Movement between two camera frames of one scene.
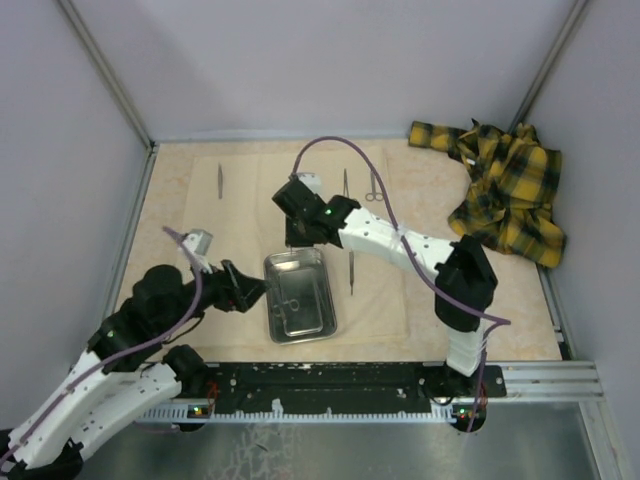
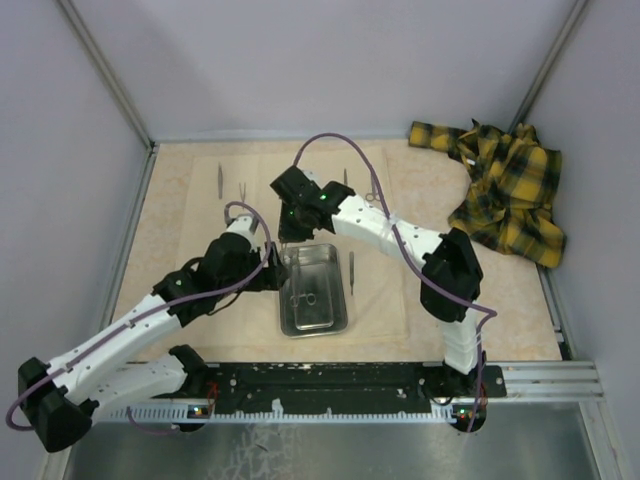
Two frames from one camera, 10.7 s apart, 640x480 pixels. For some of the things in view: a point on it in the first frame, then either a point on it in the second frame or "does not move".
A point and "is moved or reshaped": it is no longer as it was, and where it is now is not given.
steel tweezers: x=220 y=181 does not move
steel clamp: x=278 y=309 → x=311 y=299
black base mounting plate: x=244 y=388 does not move
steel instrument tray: x=301 y=302 is moved or reshaped
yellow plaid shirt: x=514 y=179 does not move
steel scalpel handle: x=351 y=270 does not move
